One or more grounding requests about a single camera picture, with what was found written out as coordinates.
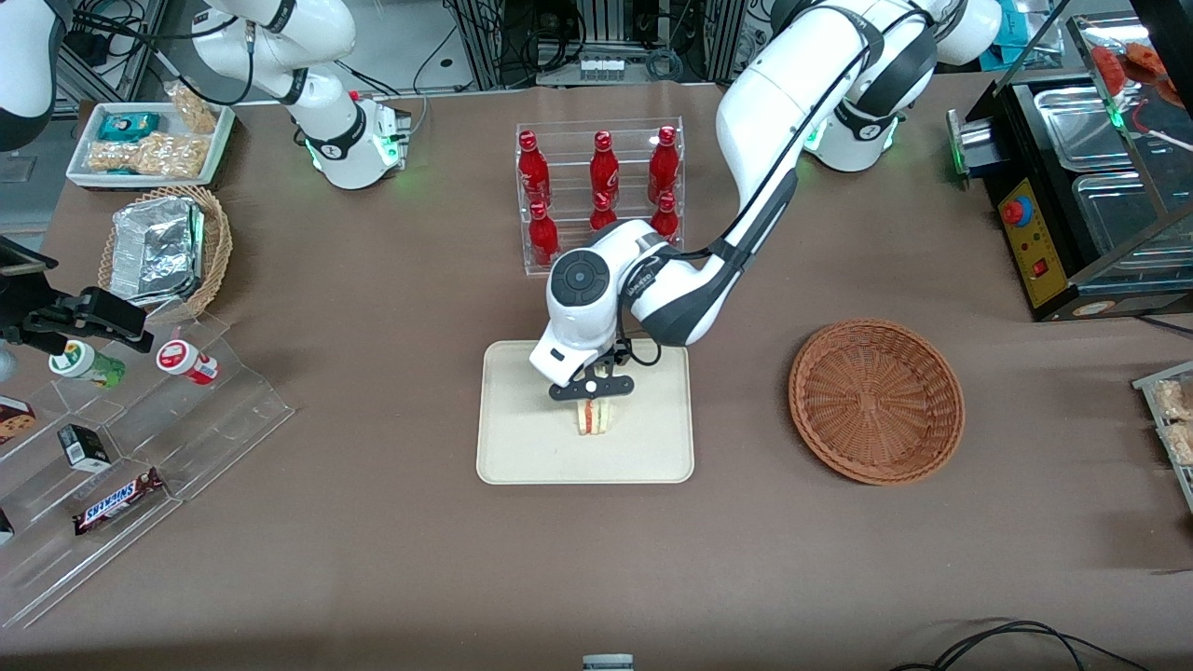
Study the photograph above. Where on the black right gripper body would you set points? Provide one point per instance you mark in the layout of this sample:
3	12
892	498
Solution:
45	318

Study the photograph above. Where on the triangular sandwich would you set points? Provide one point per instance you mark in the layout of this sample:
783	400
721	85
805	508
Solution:
595	419

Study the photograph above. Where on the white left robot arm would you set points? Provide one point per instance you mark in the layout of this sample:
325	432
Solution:
792	84

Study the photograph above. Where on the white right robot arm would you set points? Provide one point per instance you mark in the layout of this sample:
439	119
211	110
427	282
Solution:
280	56

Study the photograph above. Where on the cream plastic tray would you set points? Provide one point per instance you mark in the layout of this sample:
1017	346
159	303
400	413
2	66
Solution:
522	438

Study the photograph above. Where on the light tan wicker basket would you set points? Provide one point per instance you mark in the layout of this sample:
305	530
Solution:
216	244

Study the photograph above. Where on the white rectangular snack tray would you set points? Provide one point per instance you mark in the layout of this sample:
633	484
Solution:
84	140

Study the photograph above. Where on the brown wicker basket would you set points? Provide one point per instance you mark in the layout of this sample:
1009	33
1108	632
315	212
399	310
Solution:
876	401

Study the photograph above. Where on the white tray with metal rim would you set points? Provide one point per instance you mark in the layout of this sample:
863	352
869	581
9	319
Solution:
1186	480

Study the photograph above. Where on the green white drink bottle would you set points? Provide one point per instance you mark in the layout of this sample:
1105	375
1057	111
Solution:
84	363

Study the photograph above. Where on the red white drink bottle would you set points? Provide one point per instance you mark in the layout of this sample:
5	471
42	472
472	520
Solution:
186	362

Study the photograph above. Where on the small black carton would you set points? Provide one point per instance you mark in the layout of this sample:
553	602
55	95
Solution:
84	447

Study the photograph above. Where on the red cola bottle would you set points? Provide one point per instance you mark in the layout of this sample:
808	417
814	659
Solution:
602	212
533	168
663	166
604	168
665	216
543	238

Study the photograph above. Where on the chocolate cookie box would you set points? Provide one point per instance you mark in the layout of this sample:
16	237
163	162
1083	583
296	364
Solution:
14	419

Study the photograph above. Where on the clear acrylic stepped display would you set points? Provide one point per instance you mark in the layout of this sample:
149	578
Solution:
214	419

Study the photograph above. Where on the large clear peanut bag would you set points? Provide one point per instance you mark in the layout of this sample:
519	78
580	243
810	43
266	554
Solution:
154	157

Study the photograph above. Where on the Snickers chocolate bar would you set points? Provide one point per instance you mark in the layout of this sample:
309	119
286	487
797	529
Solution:
119	501

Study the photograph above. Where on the clear acrylic bottle rack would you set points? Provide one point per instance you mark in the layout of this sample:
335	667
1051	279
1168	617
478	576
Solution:
569	177

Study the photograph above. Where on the teal snack packet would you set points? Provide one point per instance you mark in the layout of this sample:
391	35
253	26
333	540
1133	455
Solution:
129	126

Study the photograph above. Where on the small clear peanut bag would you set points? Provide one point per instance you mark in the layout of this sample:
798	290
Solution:
194	110

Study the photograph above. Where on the grey box at table edge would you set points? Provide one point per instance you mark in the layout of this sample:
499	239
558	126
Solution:
608	663

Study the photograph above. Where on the white power strip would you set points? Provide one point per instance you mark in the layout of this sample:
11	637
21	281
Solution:
601	67

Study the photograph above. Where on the red emergency stop button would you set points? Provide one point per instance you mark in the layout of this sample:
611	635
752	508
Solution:
1017	211

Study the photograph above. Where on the black food warmer appliance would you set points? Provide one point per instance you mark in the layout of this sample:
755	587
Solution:
1053	298

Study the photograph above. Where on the teal cardboard box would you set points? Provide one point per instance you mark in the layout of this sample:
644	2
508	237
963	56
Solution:
1025	33

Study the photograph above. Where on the clear bag of snacks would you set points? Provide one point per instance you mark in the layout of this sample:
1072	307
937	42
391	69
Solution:
1180	443
1174	399

